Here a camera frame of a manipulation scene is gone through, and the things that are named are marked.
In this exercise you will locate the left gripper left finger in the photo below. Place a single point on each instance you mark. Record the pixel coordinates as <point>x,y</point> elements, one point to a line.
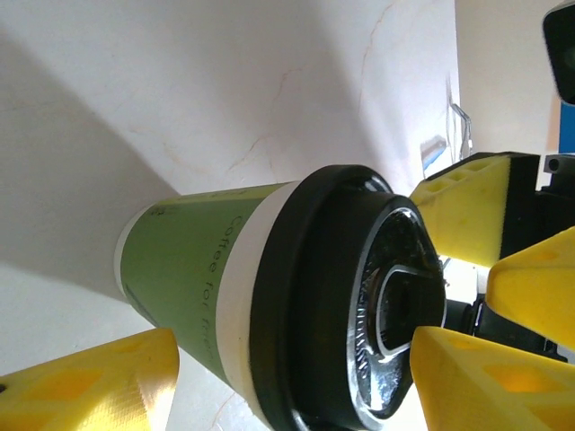
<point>90,386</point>

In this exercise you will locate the black plastic cup lid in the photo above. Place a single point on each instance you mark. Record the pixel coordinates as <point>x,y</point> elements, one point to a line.
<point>323,292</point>

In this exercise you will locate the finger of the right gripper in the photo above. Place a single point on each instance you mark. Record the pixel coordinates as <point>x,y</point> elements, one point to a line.
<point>534,278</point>
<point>462,215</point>

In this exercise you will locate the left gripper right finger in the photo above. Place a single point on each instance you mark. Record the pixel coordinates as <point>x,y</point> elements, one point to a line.
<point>494,386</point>

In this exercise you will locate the green paper coffee cup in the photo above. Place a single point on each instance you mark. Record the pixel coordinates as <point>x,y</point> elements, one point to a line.
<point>179,269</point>

